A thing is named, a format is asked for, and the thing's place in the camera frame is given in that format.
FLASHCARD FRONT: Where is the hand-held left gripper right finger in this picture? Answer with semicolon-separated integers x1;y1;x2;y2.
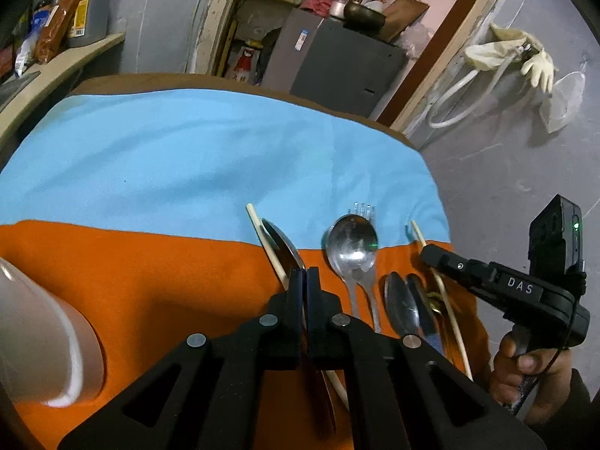
306;267;547;450

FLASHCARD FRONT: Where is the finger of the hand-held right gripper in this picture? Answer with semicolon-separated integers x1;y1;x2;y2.
419;245;500;292

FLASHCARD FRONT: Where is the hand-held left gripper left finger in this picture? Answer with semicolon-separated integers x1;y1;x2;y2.
58;268;307;450

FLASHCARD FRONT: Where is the wooden chopstick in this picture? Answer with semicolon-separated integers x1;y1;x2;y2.
411;220;473;381
246;204;350;410

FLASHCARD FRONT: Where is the steel fork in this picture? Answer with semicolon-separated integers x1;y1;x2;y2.
349;202;383;335

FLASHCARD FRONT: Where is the steel table knife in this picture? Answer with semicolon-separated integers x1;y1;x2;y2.
406;274;446;358

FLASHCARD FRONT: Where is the person's right forearm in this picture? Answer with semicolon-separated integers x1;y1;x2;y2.
529;368;598;450

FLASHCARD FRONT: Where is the person's right hand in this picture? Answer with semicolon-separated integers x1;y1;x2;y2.
490;330;575;425

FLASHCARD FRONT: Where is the brass-coloured utensil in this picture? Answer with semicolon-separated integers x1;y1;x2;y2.
426;289;446;316

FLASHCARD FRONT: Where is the small steel spoon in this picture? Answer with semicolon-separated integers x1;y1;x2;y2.
384;272;423;339

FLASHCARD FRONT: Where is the large steel spoon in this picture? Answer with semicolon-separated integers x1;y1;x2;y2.
326;214;378;322

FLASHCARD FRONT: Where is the orange cloth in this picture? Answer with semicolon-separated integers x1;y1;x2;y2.
0;220;493;450

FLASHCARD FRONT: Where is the light blue cloth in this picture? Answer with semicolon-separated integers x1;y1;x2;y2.
0;88;451;250

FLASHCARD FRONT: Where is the clear plastic bag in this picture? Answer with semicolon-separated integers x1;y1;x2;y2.
539;71;588;133

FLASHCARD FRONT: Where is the cream rubber glove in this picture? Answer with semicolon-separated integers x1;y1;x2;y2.
520;49;558;95
464;24;533;72

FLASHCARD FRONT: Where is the grey metal cabinet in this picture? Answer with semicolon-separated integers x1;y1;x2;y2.
262;8;408;119

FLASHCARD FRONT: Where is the red and white bag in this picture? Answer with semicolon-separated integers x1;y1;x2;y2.
229;46;261;83

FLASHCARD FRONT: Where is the wooden cutting board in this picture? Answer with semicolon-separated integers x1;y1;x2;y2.
382;0;430;44

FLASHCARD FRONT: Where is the dark metal bowl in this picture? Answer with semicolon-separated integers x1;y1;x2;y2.
343;1;386;30

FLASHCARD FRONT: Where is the red cloth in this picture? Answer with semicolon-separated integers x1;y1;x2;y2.
300;0;339;15

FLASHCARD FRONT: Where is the plastic jug with yellow label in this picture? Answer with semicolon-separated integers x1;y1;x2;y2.
66;0;113;48

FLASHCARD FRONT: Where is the orange snack packet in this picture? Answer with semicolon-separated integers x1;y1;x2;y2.
35;0;90;65

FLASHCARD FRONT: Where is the white hose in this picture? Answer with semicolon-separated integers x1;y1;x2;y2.
428;54;513;129

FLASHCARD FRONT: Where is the wooden door frame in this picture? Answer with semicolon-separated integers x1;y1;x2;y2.
375;0;519;144

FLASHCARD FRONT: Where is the wooden wall shelf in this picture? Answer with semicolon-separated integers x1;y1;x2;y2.
0;33;126;151

